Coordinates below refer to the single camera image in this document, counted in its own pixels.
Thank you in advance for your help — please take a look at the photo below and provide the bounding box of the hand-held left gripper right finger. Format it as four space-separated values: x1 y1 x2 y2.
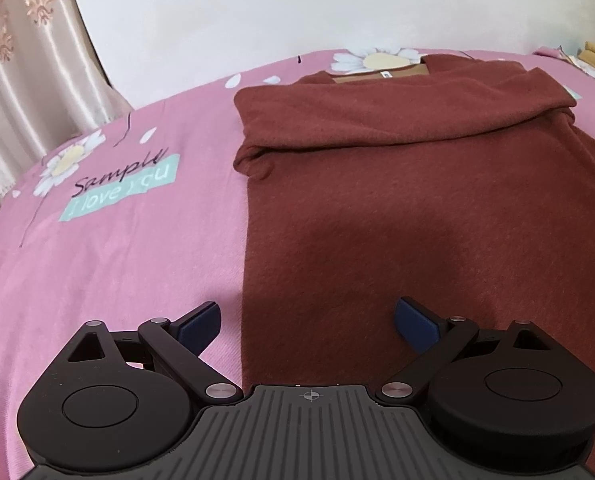
379 297 549 404

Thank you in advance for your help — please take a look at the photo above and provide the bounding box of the pink floral bedsheet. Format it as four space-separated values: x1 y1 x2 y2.
0 46 595 467

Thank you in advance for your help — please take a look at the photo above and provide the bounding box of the cream floral curtain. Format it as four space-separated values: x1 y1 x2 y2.
0 0 131 226

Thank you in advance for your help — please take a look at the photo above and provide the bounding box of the rust red knit sweater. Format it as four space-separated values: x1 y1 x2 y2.
232 55 595 387

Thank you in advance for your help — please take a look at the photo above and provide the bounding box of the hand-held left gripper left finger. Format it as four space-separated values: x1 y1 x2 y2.
66 301 244 404

